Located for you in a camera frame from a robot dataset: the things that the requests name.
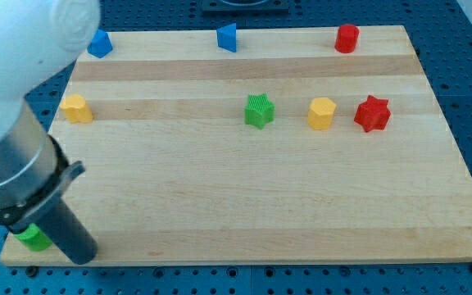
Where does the yellow hexagon block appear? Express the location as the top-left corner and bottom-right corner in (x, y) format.
(307, 98), (337, 130)

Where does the yellow heart block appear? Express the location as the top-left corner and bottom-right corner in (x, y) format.
(60, 93), (93, 124)

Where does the green star block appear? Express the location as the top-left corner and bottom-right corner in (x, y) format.
(244, 93), (275, 129)

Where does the blue triangle block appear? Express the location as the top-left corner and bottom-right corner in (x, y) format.
(216, 23), (237, 52)

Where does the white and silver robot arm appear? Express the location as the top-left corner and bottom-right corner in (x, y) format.
(0, 0), (100, 210)

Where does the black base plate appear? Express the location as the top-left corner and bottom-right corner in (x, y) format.
(200, 0), (291, 12)

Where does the light wooden board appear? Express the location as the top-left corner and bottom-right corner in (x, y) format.
(0, 25), (472, 267)

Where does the green cylinder block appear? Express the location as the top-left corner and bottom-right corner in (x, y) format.
(14, 224), (53, 252)

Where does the red star block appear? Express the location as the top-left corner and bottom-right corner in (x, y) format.
(354, 95), (392, 133)

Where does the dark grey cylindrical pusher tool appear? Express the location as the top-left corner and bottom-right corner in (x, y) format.
(0, 136), (98, 265)

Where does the red cylinder block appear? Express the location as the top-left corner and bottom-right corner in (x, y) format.
(334, 24), (360, 53)

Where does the blue pentagon block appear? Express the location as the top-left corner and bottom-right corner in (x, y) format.
(87, 29), (113, 58)

